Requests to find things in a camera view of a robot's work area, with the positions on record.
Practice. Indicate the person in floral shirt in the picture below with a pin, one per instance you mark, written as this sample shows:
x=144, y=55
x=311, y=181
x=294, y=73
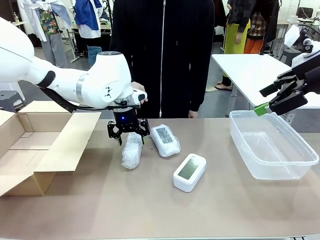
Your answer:
x=50, y=25

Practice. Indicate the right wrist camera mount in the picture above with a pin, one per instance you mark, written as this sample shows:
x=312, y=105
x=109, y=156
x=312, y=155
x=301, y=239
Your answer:
x=305, y=41

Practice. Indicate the person with yellow apron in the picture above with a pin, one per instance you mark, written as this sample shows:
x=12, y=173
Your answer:
x=236, y=35

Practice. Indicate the person's right forearm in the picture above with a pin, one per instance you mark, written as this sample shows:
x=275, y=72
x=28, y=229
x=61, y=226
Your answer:
x=132, y=72

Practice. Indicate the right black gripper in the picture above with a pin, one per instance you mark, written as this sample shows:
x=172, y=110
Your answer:
x=311, y=80

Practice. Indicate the fully bubble-wrapped clock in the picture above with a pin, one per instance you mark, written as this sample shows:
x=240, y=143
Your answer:
x=131, y=155

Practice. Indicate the person with orange trousers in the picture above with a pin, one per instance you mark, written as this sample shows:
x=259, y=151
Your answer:
x=257, y=27

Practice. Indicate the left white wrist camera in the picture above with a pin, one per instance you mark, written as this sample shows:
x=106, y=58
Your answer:
x=139, y=96

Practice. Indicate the person's left forearm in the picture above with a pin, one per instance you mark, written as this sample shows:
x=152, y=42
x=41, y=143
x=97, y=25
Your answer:
x=202, y=85

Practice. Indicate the open cardboard box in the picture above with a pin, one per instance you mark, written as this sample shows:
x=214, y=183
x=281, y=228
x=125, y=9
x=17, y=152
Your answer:
x=57, y=150

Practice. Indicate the person's right hand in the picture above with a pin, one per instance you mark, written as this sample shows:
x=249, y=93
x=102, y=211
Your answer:
x=138, y=86

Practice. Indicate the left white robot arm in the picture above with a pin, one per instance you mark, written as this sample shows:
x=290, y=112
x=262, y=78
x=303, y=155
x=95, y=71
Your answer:
x=105, y=75

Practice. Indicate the light wooden side table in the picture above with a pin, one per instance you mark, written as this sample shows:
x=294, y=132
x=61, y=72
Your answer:
x=17, y=23

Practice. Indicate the grey metal stool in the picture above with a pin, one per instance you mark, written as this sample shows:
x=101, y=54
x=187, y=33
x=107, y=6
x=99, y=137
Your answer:
x=11, y=98

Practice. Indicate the white cup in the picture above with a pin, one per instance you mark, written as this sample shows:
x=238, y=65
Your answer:
x=293, y=18

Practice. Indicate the person in blue white top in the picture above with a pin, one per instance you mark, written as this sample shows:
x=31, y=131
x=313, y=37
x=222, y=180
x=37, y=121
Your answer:
x=88, y=22

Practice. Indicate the unwrapped white digital clock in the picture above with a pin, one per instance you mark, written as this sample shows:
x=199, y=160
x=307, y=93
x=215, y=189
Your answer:
x=188, y=172

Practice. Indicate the person in black hoodie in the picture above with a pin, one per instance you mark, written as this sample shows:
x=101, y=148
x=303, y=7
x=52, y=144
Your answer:
x=170, y=55

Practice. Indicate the grey round stool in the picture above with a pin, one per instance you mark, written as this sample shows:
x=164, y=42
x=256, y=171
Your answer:
x=287, y=53

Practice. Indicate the background work desk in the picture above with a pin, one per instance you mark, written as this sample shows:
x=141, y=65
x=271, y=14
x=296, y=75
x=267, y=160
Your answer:
x=105, y=27

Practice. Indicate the white background table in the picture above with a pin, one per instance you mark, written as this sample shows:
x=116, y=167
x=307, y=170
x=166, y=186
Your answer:
x=255, y=75

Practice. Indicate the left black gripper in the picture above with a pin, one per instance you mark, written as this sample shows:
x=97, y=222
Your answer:
x=126, y=120

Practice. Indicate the bubble-wrapped clock showing display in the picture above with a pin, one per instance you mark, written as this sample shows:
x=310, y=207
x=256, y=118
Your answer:
x=165, y=141

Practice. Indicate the clear plastic container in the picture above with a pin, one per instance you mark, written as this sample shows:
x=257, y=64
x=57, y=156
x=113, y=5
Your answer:
x=270, y=150

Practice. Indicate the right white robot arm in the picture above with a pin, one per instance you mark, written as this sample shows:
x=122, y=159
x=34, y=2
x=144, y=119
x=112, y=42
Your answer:
x=306, y=60

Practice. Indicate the person's left hand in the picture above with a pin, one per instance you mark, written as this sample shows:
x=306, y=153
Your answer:
x=193, y=114

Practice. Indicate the white power strip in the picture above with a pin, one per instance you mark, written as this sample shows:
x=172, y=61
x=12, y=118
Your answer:
x=290, y=118

